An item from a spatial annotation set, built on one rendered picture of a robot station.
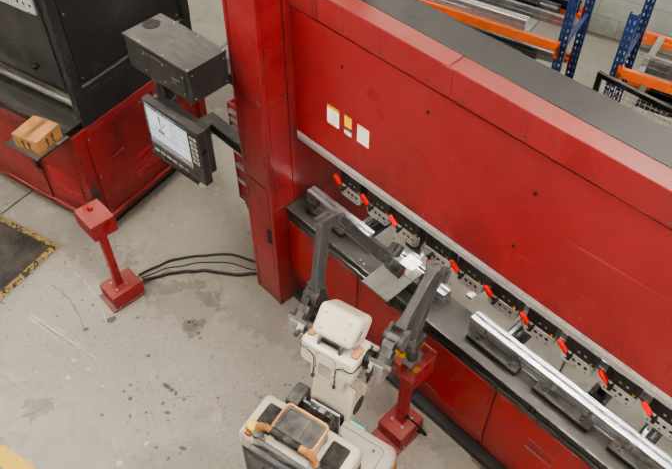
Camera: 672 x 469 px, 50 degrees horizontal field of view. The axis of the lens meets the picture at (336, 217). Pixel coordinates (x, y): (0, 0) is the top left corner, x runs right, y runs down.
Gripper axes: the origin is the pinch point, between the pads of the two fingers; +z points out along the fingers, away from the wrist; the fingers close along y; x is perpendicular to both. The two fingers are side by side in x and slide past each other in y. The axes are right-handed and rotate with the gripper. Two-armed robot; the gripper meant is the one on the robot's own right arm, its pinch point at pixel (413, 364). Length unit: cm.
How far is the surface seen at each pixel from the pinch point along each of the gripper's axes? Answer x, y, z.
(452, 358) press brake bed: -9.8, 17.6, 10.0
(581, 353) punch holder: -64, 38, -41
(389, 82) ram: 54, 60, -115
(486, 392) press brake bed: -32.6, 15.5, 14.4
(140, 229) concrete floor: 245, -28, 74
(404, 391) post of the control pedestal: 4.0, -6.4, 31.7
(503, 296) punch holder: -23, 40, -41
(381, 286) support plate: 34.2, 17.0, -16.7
